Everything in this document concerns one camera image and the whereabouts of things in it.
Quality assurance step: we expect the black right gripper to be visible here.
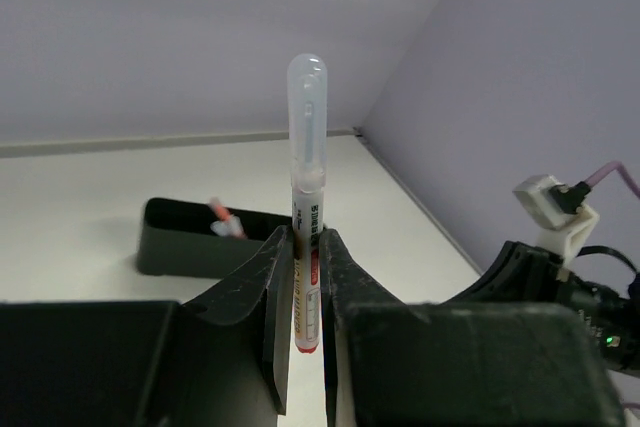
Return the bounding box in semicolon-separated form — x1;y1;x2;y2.
451;241;639;372

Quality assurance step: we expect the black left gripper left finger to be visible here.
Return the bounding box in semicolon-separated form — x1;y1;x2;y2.
183;226;294;416

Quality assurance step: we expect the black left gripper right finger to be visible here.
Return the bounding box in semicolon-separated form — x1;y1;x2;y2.
319;228;403;426

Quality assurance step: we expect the orange highlighter pen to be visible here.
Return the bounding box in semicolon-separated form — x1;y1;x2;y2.
209;198;246;239

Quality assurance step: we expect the clear marker cap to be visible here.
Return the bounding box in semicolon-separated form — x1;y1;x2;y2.
287;54;328;193

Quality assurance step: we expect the black stationery container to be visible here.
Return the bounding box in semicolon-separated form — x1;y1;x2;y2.
135;197;291;279

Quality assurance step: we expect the white pen in container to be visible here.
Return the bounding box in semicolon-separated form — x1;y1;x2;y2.
210;221;231;237

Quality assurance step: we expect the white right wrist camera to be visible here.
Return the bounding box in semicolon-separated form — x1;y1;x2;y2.
513;175;600;267

